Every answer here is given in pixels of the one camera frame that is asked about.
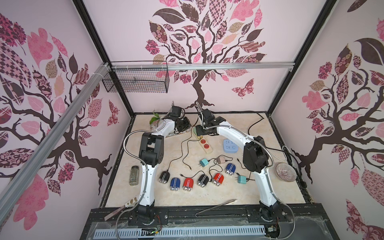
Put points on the white slotted cable duct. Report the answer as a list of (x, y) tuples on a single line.
[(178, 232)]

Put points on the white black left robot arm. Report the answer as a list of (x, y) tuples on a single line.
[(151, 154)]

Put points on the red shaver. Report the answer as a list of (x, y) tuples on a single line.
[(188, 184), (218, 179)]

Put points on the blue shaver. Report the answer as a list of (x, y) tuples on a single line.
[(230, 169), (175, 184)]

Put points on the aluminium rail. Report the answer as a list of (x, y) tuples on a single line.
[(25, 175), (187, 67)]

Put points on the pink charger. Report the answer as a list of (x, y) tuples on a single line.
[(221, 160)]

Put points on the white flower with leaves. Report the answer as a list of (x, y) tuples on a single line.
[(155, 119)]

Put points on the floral placemat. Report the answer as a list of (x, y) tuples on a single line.
[(168, 126)]

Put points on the aluminium rail back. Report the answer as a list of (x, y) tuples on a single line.
[(187, 67)]

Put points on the glass spice jar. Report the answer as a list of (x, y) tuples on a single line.
[(134, 176)]

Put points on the black wire basket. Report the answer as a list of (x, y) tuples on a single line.
[(137, 77)]

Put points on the light blue round socket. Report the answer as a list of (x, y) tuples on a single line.
[(230, 147)]

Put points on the aluminium rail left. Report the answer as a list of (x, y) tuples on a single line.
[(25, 175)]

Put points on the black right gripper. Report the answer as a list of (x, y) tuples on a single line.
[(202, 129)]

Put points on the teal charger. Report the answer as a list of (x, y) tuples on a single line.
[(204, 162), (242, 179)]

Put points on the white power strip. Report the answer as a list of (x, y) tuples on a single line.
[(204, 144)]

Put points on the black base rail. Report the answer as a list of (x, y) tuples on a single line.
[(250, 213)]

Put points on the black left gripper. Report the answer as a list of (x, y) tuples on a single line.
[(188, 124)]

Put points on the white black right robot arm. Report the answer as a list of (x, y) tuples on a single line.
[(256, 158)]

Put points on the black shaver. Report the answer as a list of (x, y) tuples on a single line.
[(164, 177), (203, 180)]

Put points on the pink glass dish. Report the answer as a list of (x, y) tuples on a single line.
[(286, 172)]

